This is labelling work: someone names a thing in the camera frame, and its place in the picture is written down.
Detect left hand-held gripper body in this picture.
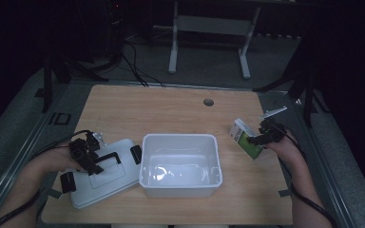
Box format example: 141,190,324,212
68,129,106,165

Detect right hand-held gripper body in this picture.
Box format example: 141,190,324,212
258,105,288,146

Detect green and white carton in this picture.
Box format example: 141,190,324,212
228,118,264,161

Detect white lid with black handle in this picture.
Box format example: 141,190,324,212
59,138,143,210

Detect white plastic storage box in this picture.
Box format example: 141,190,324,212
138,133,223,200

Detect person's right hand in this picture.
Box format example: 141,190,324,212
263,130,299,161

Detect person's left hand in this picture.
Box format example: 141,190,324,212
35,146,84,174

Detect black tripod stand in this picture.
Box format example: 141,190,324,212
41,51,110,114
252,28,331,129

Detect dark equipment tower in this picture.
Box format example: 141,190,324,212
106,0,126,63

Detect black floor cables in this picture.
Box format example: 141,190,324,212
119,39,166,88

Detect white metal desk frame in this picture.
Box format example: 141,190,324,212
167,0,261,81

